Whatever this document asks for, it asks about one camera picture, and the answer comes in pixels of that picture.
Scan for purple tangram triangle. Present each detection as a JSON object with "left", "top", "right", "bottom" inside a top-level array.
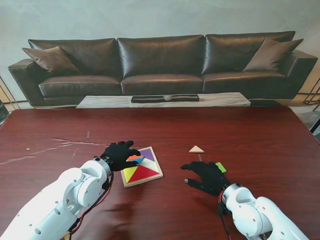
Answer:
[{"left": 138, "top": 148, "right": 155, "bottom": 163}]

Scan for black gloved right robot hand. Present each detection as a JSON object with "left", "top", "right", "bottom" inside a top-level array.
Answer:
[{"left": 180, "top": 161, "right": 232, "bottom": 198}]

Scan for thin metal side table frame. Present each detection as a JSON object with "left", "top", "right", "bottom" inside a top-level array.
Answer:
[
  {"left": 0, "top": 74, "right": 22, "bottom": 111},
  {"left": 297, "top": 74, "right": 320, "bottom": 112}
]

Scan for blue tangram triangle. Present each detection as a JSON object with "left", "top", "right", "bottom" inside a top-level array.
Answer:
[{"left": 126, "top": 156, "right": 145, "bottom": 166}]

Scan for green tangram square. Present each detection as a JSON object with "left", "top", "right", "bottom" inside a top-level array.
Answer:
[{"left": 214, "top": 162, "right": 228, "bottom": 174}]

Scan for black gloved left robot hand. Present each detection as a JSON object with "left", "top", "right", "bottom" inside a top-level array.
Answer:
[{"left": 99, "top": 140, "right": 141, "bottom": 173}]

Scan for square wooden puzzle tray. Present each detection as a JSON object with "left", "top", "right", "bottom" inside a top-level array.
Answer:
[{"left": 120, "top": 146, "right": 164, "bottom": 189}]

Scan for brown throw pillow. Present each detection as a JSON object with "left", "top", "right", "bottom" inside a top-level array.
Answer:
[
  {"left": 22, "top": 46, "right": 81, "bottom": 76},
  {"left": 242, "top": 38, "right": 305, "bottom": 73}
]

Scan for grey marble coffee table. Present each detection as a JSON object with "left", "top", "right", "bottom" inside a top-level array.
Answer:
[{"left": 76, "top": 92, "right": 252, "bottom": 109}]

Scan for large red tangram triangle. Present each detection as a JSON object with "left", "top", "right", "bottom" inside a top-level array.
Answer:
[{"left": 129, "top": 164, "right": 160, "bottom": 183}]

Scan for black chair edge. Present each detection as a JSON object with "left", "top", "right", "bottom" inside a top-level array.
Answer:
[{"left": 0, "top": 99, "right": 11, "bottom": 126}]

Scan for long black decorative tray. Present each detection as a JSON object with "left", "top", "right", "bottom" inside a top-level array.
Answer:
[{"left": 131, "top": 94, "right": 200, "bottom": 103}]

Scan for red and black arm cables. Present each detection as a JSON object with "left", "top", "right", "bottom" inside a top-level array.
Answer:
[
  {"left": 216, "top": 191, "right": 233, "bottom": 240},
  {"left": 62, "top": 171, "right": 115, "bottom": 240}
]

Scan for red and black right arm cables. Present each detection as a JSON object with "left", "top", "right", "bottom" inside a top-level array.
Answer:
[{"left": 216, "top": 191, "right": 233, "bottom": 240}]

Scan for red and black left arm cables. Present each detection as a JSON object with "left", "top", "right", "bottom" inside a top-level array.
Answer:
[{"left": 62, "top": 171, "right": 115, "bottom": 240}]

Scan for dark brown leather sofa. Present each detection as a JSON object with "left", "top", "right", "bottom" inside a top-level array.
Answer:
[{"left": 7, "top": 30, "right": 318, "bottom": 107}]

